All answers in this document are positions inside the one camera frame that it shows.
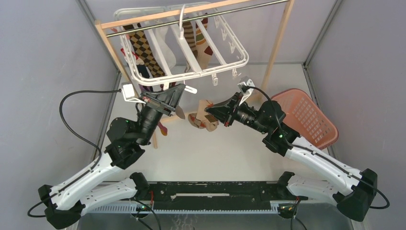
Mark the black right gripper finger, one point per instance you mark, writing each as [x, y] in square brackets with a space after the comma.
[222, 107]
[223, 115]

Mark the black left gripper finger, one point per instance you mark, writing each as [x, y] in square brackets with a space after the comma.
[158, 95]
[172, 96]

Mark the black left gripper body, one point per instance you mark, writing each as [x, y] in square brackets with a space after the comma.
[150, 104]

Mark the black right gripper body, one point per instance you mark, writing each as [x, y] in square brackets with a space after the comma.
[242, 113]

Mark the purple orange striped sock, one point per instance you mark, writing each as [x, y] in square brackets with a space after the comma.
[163, 129]

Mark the beige orange argyle sock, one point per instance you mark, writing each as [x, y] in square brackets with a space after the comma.
[202, 119]

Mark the white plastic clip hanger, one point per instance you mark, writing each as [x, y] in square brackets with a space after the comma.
[228, 53]

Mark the beige red striped sock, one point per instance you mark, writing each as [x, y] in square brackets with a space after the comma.
[180, 113]

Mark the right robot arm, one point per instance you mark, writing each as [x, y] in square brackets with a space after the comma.
[352, 191]

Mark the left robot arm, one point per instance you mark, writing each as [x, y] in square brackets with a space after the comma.
[68, 201]

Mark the navy blue sock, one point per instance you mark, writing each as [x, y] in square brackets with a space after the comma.
[136, 65]

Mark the brown argyle sock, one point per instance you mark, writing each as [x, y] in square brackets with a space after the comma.
[143, 50]

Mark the pink laundry basket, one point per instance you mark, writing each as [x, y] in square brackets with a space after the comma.
[304, 116]

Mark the brown striped sock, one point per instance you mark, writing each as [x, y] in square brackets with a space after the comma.
[198, 44]

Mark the white cloth sock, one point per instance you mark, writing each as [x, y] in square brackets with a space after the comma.
[169, 56]

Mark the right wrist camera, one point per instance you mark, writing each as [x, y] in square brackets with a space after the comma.
[246, 87]

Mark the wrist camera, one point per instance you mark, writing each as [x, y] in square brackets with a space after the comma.
[129, 93]
[246, 87]

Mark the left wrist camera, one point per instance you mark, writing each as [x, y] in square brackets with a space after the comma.
[129, 93]

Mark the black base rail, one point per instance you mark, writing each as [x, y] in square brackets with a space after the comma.
[216, 196]

